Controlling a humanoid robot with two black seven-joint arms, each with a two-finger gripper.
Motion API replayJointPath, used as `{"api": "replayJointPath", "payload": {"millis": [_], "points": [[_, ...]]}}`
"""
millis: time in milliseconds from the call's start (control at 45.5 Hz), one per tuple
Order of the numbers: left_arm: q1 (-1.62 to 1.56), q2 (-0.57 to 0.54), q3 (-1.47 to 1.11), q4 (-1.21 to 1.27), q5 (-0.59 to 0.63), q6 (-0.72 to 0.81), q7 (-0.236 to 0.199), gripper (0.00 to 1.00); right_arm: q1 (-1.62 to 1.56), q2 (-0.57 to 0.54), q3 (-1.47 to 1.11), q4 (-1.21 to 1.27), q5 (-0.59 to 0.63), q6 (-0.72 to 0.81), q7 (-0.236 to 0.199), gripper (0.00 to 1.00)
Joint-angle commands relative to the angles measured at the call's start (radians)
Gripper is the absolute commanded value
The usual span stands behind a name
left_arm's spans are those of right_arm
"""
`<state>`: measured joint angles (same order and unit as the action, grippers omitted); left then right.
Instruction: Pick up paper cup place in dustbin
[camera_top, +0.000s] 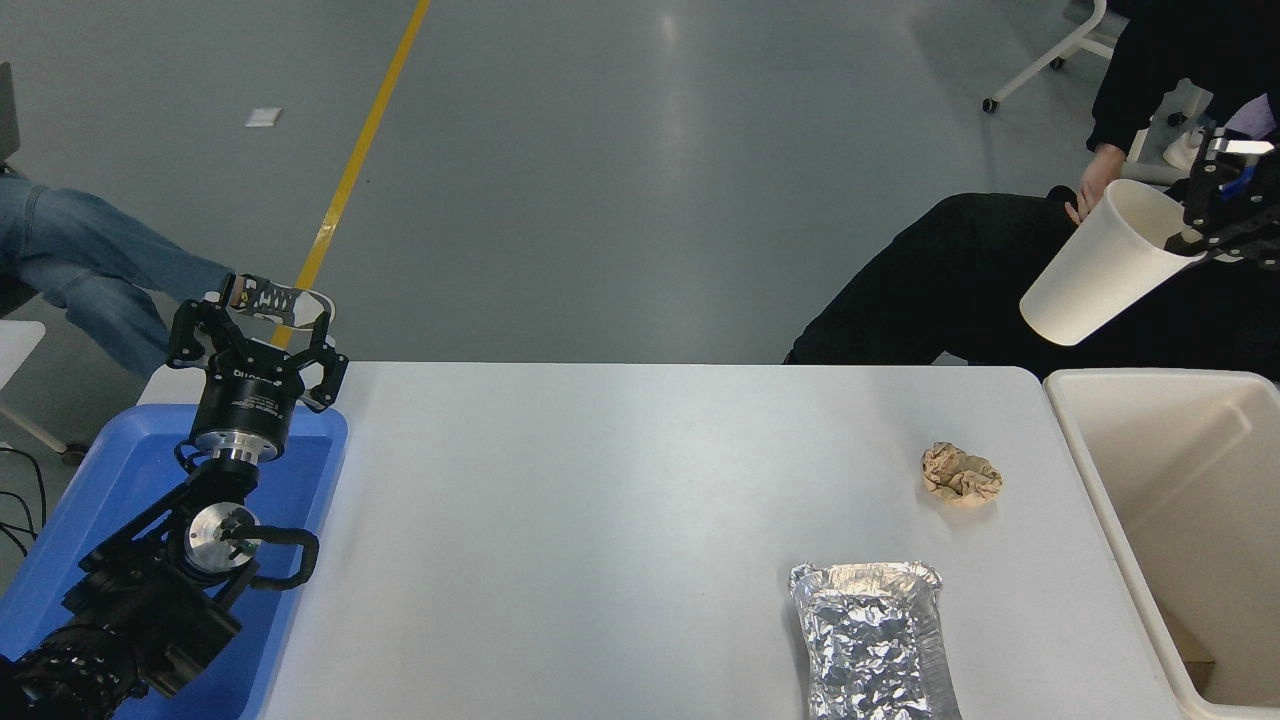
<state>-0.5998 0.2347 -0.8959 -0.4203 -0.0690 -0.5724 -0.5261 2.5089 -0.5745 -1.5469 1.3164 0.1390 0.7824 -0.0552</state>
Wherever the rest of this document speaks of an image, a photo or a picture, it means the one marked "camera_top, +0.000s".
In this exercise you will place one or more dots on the white paper cup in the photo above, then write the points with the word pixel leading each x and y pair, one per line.
pixel 1100 270

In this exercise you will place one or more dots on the person's hand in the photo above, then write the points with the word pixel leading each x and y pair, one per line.
pixel 1098 175

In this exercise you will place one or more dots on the large pale plastic bin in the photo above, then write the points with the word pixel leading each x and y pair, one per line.
pixel 1180 470

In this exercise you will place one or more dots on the person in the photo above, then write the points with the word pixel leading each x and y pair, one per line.
pixel 950 280
pixel 80 250

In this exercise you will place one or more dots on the blue plastic tray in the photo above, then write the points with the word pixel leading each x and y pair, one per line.
pixel 130 470

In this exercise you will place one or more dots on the crumpled tan paper ball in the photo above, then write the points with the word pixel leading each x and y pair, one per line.
pixel 960 474

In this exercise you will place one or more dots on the white wheeled chair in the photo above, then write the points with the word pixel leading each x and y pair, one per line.
pixel 1075 40

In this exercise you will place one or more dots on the silver foil tray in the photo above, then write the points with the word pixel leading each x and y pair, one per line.
pixel 870 640

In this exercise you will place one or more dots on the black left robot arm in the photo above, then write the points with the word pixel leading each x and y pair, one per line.
pixel 150 610

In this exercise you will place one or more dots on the grey panel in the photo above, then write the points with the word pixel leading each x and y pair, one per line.
pixel 8 110

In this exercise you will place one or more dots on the white paper scrap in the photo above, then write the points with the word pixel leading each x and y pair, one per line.
pixel 263 117

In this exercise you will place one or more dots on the white side table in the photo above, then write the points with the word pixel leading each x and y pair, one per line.
pixel 15 345

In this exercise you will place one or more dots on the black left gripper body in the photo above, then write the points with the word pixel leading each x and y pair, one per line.
pixel 247 405

